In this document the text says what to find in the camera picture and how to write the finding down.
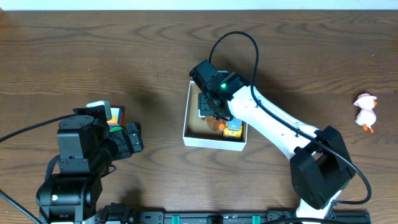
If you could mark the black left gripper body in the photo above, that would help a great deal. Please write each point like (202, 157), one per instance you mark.
(127, 140)

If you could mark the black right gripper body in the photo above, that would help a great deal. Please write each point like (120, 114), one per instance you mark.
(208, 107)

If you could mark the brown plush toy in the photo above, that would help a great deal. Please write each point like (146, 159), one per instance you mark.
(214, 124)

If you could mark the yellow grey toy truck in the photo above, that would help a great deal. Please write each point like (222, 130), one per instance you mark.
(233, 129)

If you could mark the white cardboard box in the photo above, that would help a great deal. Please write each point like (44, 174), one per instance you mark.
(197, 133)

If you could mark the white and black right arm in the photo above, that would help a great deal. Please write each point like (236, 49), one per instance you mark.
(319, 160)

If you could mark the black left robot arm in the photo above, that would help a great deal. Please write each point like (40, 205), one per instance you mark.
(87, 150)

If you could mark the green round spinner toy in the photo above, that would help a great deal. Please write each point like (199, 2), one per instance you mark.
(116, 128)

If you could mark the multicoloured puzzle cube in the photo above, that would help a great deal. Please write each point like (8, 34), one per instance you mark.
(117, 117)

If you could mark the pink duck figurine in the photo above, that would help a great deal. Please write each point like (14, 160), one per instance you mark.
(366, 116)

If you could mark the black mounting rail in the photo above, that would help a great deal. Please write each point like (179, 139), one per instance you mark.
(120, 213)

